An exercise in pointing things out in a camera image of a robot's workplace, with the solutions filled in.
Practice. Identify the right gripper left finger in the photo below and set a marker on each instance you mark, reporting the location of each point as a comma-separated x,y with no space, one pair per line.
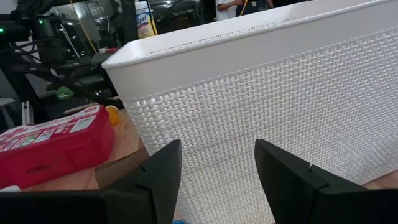
149,193

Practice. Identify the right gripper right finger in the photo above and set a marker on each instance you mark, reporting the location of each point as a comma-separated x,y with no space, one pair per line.
295,193

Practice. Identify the green bandage roll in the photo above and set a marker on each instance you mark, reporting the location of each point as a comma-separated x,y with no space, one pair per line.
64,93

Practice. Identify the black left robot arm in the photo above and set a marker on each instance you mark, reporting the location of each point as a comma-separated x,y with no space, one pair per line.
46,40

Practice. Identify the white perforated plastic basket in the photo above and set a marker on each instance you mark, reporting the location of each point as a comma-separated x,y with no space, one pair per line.
248,93

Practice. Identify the red first aid kit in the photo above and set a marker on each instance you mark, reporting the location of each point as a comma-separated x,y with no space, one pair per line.
56,149

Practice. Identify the silver aluminium extrusion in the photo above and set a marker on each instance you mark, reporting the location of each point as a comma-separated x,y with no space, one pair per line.
27,113

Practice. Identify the yellow disinfectant wipes canister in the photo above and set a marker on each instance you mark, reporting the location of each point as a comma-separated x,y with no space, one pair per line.
143,21

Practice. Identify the person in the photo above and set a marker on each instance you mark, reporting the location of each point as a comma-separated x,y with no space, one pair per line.
255,7
225,12

